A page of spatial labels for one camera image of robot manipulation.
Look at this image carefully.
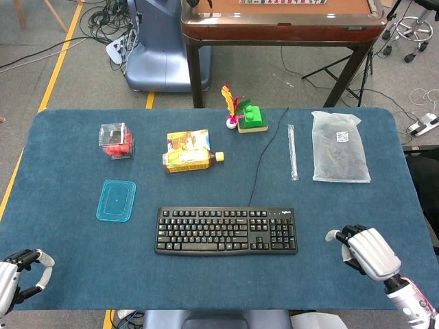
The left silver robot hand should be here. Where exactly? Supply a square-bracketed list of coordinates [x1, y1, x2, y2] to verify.
[0, 249, 56, 316]

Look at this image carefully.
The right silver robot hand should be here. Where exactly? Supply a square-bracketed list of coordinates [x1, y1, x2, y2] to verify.
[324, 224, 403, 282]

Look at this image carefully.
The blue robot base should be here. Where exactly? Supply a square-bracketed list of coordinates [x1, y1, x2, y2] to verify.
[125, 0, 213, 93]

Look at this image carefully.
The blue own robot base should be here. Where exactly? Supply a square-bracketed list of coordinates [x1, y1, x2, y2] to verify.
[142, 310, 292, 329]

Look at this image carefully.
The black Logitech keyboard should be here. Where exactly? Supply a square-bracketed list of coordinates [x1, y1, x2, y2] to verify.
[154, 206, 298, 256]

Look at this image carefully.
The black seat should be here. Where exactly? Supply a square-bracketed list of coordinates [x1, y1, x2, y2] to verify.
[404, 147, 439, 256]

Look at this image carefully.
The white plastic bag with QR code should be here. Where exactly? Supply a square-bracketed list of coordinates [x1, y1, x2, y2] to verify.
[311, 110, 372, 184]

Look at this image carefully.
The clear wrapped straw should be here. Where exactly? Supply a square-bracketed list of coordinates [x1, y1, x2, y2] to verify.
[287, 123, 300, 182]

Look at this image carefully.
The blue transparent plastic lid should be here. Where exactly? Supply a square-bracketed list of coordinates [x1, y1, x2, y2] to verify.
[95, 179, 137, 223]

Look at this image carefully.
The white power strip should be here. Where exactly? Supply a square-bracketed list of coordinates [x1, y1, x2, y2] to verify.
[406, 112, 439, 137]
[105, 32, 140, 66]

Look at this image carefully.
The blue table cloth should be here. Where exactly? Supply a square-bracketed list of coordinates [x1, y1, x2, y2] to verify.
[0, 108, 434, 312]

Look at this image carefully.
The clear box with red pieces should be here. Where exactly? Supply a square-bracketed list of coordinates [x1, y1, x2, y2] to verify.
[98, 122, 136, 161]

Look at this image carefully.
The green toy brick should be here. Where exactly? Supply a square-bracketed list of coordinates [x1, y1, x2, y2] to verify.
[242, 104, 264, 129]

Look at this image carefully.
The colourful feather shuttlecock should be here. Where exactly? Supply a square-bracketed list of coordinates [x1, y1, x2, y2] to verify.
[221, 84, 251, 130]

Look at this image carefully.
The tea bottle with yellow label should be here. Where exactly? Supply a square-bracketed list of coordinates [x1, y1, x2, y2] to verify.
[161, 149, 226, 174]

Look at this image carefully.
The yellow snack packet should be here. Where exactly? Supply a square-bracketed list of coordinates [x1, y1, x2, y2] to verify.
[166, 129, 211, 152]

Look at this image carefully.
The office chair base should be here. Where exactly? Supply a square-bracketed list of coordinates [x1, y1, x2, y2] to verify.
[375, 0, 435, 64]

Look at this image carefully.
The brown mahjong table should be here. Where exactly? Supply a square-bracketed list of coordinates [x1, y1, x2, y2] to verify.
[180, 0, 385, 109]

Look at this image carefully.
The row of face-up mahjong tiles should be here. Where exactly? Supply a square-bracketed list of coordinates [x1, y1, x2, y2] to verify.
[239, 0, 328, 5]

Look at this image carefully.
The white chair with wooden legs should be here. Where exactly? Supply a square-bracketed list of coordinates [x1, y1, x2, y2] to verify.
[13, 0, 69, 34]

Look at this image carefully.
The black keyboard cable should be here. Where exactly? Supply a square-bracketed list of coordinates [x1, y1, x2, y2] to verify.
[248, 106, 290, 208]

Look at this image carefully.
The white coiled cable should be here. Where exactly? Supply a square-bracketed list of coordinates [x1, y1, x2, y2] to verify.
[410, 88, 439, 108]

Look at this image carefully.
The black floor cable bundle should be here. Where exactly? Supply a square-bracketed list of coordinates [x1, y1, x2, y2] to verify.
[78, 0, 138, 45]

